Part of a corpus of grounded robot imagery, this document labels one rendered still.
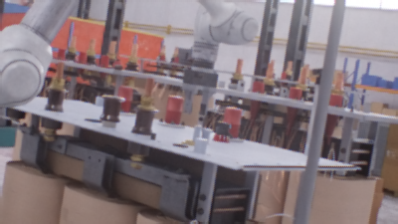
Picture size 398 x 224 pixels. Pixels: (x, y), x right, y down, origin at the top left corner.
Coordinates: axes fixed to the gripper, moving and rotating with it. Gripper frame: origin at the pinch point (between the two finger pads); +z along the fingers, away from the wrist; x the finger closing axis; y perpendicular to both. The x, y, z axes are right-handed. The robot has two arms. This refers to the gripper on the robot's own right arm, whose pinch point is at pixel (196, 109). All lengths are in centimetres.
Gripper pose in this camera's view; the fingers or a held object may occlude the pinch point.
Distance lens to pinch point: 240.5
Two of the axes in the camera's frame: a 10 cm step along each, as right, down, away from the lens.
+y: 7.3, 1.6, -6.6
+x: 6.6, 0.6, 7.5
